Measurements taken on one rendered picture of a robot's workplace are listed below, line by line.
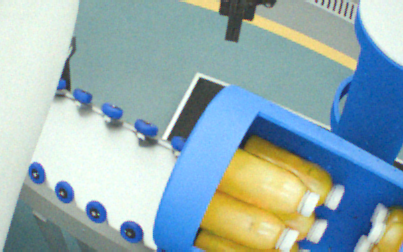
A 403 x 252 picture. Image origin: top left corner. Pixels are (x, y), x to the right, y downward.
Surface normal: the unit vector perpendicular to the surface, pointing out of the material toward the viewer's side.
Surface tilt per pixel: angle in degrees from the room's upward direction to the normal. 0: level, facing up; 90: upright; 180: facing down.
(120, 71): 0
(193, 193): 39
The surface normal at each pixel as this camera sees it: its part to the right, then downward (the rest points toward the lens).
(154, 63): 0.06, -0.53
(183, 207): -0.30, 0.22
